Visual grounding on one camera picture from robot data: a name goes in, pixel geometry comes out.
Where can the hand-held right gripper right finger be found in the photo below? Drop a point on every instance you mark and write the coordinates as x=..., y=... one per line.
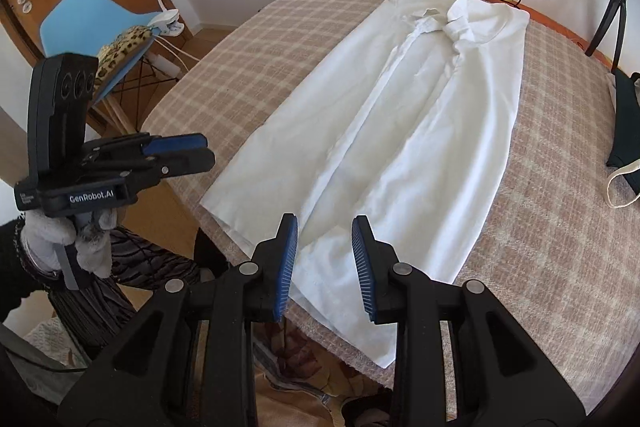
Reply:
x=361, y=267

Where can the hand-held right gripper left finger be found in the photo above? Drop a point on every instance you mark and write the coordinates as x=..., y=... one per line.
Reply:
x=283, y=267

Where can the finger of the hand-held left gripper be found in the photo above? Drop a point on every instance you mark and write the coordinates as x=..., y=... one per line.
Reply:
x=175, y=143
x=192, y=162

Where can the white shirt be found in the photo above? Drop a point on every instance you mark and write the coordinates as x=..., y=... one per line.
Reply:
x=400, y=132

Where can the person's left forearm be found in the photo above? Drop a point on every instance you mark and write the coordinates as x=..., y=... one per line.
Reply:
x=9, y=267

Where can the person's left hand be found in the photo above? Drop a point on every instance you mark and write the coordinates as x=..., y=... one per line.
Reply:
x=42, y=232

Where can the white power strip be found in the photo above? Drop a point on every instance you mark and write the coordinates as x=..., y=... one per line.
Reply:
x=165, y=67

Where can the leopard print cloth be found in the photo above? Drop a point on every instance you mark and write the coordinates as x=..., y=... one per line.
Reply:
x=120, y=49

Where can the blue chair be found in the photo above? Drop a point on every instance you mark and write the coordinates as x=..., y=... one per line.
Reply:
x=80, y=14

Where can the person's patterned dark clothing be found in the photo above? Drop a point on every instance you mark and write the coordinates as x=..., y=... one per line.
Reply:
x=125, y=267

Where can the beige plaid blanket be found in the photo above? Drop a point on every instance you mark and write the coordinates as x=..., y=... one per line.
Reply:
x=550, y=232

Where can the dark tote bag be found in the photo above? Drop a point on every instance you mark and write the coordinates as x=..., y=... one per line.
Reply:
x=625, y=122

